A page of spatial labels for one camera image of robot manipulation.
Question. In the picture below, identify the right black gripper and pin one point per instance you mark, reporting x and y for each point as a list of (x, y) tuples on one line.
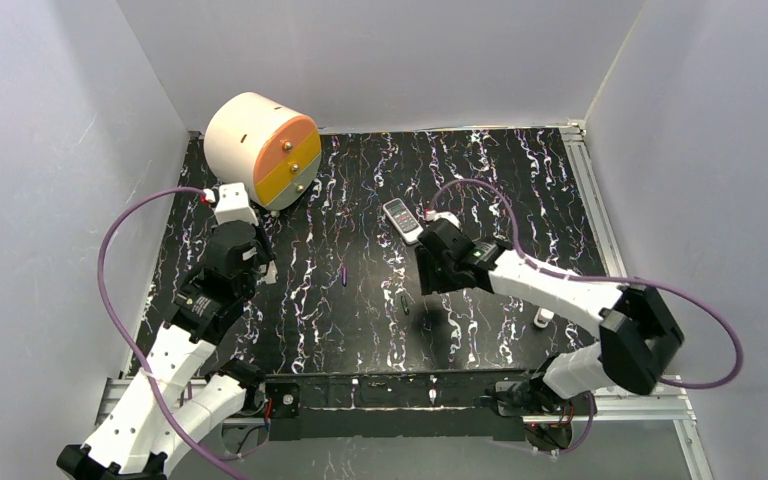
[(428, 266)]

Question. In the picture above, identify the white remote with buttons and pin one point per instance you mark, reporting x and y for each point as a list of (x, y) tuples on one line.
[(405, 223)]

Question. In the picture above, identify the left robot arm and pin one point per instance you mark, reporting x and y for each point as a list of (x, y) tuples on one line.
[(141, 437)]

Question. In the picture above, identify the round three-colour drawer box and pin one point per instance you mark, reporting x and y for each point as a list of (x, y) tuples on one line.
[(273, 150)]

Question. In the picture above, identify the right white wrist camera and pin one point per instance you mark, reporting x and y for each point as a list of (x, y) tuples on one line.
[(431, 216)]

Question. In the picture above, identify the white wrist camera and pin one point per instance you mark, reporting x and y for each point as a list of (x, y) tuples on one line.
[(431, 216), (230, 202)]

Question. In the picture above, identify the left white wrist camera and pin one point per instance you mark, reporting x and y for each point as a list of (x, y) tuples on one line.
[(230, 202)]

